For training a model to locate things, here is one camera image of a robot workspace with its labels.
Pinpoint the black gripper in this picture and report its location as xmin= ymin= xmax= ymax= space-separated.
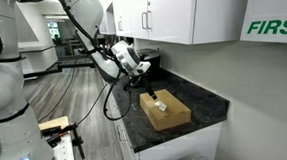
xmin=125 ymin=67 xmax=159 ymax=103

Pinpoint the white paper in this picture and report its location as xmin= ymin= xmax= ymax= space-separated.
xmin=153 ymin=100 xmax=168 ymax=112

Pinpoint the brown cardboard box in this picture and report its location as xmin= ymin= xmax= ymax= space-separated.
xmin=138 ymin=87 xmax=194 ymax=133

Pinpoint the black countertop appliance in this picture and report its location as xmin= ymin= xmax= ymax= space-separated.
xmin=136 ymin=48 xmax=162 ymax=80

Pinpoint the white base cabinet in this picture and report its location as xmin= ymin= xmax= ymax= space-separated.
xmin=99 ymin=71 xmax=225 ymax=160

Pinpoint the wooden background table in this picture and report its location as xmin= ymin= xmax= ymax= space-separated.
xmin=67 ymin=37 xmax=93 ymax=57

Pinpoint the white upper cabinet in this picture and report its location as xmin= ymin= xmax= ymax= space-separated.
xmin=97 ymin=0 xmax=255 ymax=51

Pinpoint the black clamp stand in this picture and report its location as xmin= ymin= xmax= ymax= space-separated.
xmin=40 ymin=122 xmax=86 ymax=160

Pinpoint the wooden board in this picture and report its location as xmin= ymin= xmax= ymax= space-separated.
xmin=38 ymin=116 xmax=70 ymax=132

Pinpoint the white perforated table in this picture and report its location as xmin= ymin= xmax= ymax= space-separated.
xmin=35 ymin=128 xmax=76 ymax=160

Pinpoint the white island counter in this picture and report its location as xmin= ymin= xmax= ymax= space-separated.
xmin=13 ymin=0 xmax=60 ymax=76

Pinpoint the white first aid cabinet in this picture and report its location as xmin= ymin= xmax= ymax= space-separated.
xmin=238 ymin=0 xmax=287 ymax=48

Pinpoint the thin black cable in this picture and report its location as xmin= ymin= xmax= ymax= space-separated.
xmin=73 ymin=81 xmax=112 ymax=127

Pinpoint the black floor cable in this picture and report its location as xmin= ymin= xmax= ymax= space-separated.
xmin=33 ymin=57 xmax=82 ymax=125

